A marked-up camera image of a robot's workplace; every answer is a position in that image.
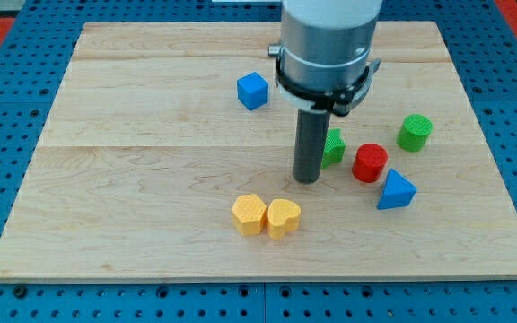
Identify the yellow heart block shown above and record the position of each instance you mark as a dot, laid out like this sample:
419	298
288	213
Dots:
283	216

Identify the green star block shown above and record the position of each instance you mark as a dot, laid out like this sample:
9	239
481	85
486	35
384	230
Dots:
334	148

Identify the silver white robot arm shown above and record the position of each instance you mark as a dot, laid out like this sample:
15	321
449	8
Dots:
321	58

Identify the light wooden board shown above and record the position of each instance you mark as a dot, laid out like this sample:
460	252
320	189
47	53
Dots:
146	149

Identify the yellow hexagon block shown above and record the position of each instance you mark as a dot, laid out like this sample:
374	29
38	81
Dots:
249	214

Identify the blue triangle block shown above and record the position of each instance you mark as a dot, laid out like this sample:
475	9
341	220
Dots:
397	191

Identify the red cylinder block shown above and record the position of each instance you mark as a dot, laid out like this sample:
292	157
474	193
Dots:
370	160

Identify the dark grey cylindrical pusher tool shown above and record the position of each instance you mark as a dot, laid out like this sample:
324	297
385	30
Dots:
310	139

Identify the green cylinder block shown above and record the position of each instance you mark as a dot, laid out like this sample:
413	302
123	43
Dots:
414	132

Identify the blue cube block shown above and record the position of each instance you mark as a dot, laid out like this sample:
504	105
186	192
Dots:
252	91

